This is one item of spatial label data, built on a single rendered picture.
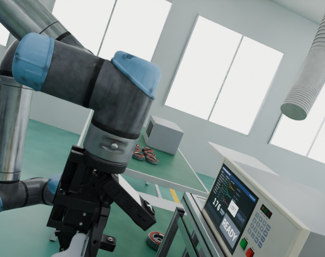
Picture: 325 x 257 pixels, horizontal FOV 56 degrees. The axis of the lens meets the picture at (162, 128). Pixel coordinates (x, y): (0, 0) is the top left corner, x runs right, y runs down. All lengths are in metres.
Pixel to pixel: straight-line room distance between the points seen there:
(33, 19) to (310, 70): 1.79
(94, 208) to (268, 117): 5.77
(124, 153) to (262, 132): 5.77
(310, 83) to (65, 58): 1.78
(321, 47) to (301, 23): 4.10
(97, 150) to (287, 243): 0.45
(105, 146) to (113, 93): 0.07
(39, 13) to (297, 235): 0.62
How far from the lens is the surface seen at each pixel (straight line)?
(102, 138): 0.43
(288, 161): 6.61
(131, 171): 2.33
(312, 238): 0.71
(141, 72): 0.42
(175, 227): 1.22
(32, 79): 0.44
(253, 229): 0.81
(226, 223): 0.93
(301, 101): 1.99
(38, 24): 0.57
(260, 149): 6.24
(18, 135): 0.87
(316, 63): 2.15
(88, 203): 0.47
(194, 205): 1.11
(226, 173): 1.00
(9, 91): 0.86
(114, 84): 0.42
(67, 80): 0.43
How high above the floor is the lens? 1.50
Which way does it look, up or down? 10 degrees down
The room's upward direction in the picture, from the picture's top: 21 degrees clockwise
